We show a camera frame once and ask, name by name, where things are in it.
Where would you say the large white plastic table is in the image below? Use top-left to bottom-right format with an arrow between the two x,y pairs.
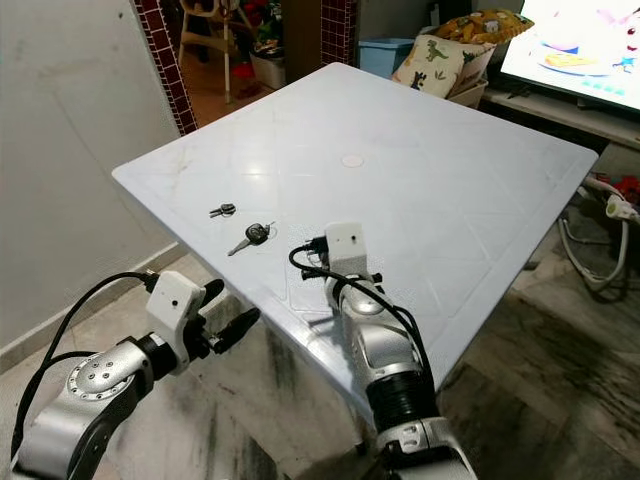
111,62 -> 601,453

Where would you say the wooden high chair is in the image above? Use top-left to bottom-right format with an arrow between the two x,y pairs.
178,0 -> 243,101

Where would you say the blue storage bin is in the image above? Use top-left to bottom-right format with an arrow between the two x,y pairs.
357,38 -> 419,79

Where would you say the dinosaur print cushion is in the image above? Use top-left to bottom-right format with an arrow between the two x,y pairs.
390,33 -> 501,101

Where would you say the orange patterned cushion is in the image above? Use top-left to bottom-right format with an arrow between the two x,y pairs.
435,8 -> 536,46

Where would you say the white low television stand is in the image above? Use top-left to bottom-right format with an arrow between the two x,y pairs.
480,88 -> 640,151

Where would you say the flat screen television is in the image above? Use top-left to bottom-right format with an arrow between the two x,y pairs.
498,0 -> 640,113

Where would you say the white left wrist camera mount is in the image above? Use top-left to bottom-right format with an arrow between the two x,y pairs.
145,270 -> 209,349

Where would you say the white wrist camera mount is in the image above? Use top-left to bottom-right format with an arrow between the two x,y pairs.
145,270 -> 209,349
322,222 -> 371,306

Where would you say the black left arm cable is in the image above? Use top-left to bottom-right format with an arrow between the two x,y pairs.
10,270 -> 161,461

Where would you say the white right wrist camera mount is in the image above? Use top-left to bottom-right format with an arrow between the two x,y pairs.
322,222 -> 371,306

